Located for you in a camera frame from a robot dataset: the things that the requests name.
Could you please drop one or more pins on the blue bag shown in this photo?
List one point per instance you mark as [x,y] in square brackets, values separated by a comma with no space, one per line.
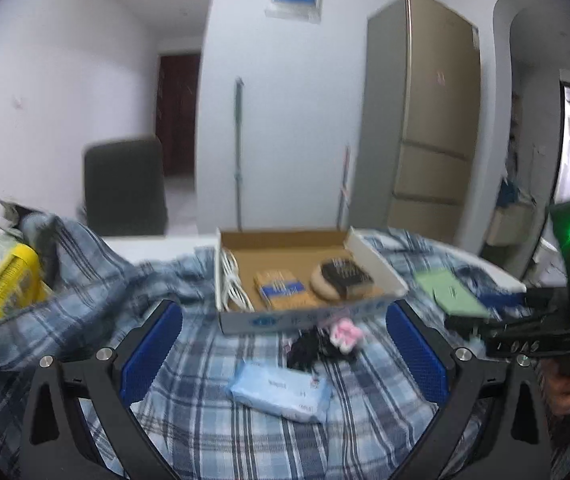
[509,194]

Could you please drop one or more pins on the blue wet wipes packet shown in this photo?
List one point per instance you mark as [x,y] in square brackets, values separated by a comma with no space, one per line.
[280,392]

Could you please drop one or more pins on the pink bunny plush clip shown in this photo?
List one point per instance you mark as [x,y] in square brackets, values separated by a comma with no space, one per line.
[347,337]

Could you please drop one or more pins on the dark wooden door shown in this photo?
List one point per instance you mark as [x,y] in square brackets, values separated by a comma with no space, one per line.
[179,115]

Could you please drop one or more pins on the black and beige brush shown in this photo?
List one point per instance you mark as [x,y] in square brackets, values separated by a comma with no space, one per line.
[347,275]

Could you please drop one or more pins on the cardboard box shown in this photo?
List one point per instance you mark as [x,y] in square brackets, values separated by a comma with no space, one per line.
[285,317]

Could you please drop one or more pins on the yellow and blue box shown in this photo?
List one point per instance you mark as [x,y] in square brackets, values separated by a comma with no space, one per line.
[281,290]

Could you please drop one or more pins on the gold refrigerator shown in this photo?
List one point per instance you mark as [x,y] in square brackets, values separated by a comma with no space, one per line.
[430,120]

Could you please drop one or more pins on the yellow plastic bag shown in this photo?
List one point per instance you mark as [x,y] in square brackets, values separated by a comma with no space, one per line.
[7,282]

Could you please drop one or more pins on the blue plaid cloth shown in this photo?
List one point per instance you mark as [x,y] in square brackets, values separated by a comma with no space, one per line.
[205,410]

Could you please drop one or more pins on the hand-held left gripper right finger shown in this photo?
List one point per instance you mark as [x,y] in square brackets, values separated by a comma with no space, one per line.
[417,355]

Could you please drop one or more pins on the beige wall cabinet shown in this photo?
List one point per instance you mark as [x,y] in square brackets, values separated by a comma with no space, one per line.
[511,224]

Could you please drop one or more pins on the person's right hand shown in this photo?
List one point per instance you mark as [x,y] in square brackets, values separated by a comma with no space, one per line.
[562,390]

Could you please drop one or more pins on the green notebook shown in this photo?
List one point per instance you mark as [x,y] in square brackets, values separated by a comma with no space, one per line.
[452,292]

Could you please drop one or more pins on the black office chair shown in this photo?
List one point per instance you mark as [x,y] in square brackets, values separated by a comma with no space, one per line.
[125,190]

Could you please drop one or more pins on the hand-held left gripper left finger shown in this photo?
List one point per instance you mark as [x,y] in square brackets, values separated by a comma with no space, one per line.
[150,355]

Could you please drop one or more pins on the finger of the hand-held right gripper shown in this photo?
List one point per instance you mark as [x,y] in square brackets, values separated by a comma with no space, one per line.
[502,301]
[467,326]

